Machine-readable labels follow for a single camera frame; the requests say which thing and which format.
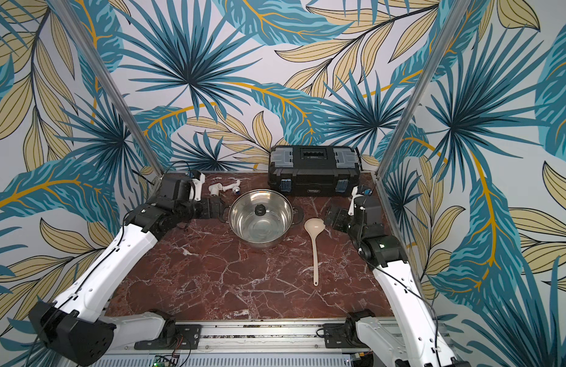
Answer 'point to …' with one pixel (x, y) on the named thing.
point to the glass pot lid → (261, 215)
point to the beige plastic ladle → (314, 226)
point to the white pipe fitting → (215, 188)
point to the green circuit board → (161, 364)
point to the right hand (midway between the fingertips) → (339, 211)
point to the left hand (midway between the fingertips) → (212, 206)
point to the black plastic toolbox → (314, 170)
